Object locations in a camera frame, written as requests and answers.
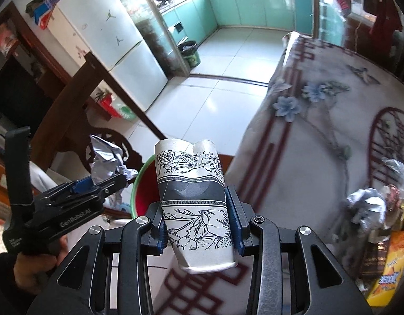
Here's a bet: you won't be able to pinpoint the person's left hand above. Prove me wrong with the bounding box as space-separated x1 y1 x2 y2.
15 235 69 294

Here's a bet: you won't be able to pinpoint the dark wooden chair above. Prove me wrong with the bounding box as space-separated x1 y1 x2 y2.
44 52 167 184

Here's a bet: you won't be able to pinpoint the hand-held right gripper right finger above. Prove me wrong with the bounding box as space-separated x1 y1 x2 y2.
225 185 373 315

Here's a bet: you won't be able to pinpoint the white refrigerator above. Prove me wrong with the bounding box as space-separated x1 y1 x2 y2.
56 0 170 112

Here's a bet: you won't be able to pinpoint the red plastic bag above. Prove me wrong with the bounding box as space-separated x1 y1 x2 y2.
97 92 123 118

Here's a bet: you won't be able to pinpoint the orange snack packet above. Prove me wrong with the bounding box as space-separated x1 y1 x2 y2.
366 230 404 307

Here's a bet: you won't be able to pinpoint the dark hanging garment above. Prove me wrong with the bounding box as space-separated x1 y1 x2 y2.
363 0 403 40

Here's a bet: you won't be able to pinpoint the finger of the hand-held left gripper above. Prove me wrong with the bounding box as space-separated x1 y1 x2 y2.
41 176 95 201
88 172 130 201

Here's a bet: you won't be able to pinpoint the dark wooden cabinet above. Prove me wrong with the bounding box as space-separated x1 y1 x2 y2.
0 2 91 158

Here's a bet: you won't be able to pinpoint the red basin with green rim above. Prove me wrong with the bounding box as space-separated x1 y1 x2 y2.
130 159 163 219

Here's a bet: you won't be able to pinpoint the silver foil wrapper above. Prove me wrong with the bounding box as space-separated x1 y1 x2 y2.
85 134 138 207
346 188 388 233

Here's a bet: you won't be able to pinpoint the clear plastic bag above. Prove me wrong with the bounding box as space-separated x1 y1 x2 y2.
381 159 404 230

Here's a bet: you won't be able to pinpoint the blue and red box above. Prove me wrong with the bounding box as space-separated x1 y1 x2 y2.
33 2 58 29

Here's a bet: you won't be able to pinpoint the teal kitchen cabinets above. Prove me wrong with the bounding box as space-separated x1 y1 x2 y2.
161 0 316 51

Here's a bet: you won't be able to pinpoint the floral printed paper cup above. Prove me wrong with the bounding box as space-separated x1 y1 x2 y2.
154 139 239 274

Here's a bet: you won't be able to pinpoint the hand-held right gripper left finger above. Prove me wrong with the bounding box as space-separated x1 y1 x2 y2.
26 202 169 315

